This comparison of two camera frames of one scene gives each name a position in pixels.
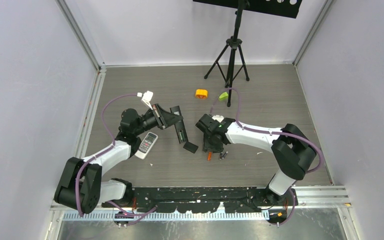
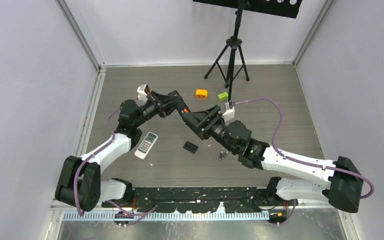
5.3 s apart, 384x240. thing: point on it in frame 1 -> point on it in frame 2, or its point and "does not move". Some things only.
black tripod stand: x=230 y=60 does not move
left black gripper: x=163 y=118 -> x=162 y=103
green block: x=223 y=96 does not move
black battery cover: x=190 y=147 does not move
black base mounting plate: x=248 y=199 does not move
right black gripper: x=207 y=147 -> x=196 y=120
